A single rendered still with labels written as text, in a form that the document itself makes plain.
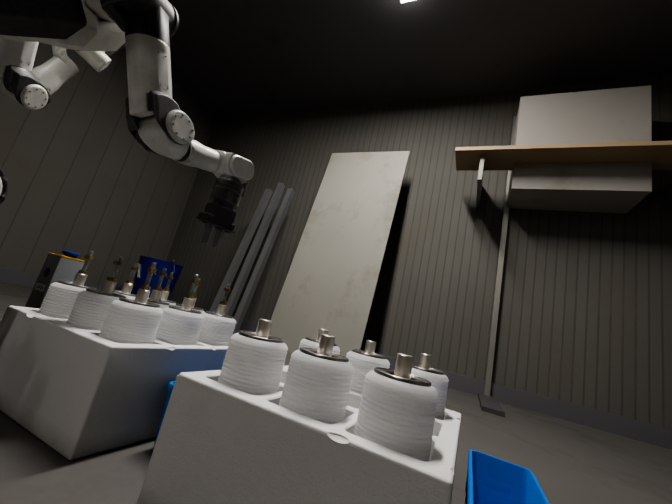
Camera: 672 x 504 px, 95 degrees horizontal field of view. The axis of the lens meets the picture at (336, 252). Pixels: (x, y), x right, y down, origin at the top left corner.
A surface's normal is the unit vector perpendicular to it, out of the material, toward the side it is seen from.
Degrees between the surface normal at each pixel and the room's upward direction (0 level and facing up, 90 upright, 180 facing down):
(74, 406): 90
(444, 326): 90
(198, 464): 90
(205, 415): 90
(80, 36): 133
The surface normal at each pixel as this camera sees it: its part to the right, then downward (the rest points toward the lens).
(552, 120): -0.37, -0.29
